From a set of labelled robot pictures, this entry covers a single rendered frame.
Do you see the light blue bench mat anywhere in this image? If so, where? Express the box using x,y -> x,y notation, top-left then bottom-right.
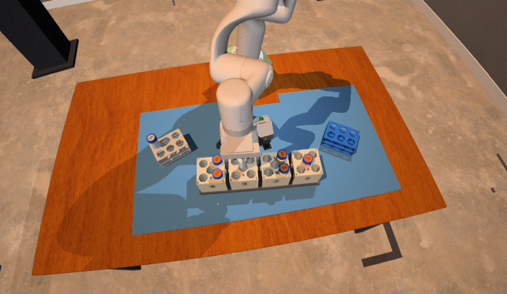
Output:
132,85 -> 401,235

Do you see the blue tube rack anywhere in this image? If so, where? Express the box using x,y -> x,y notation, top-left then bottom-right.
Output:
320,121 -> 360,156

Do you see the conical tube with pink liquid and blue cap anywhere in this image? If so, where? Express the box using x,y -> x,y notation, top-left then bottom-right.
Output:
302,154 -> 313,166

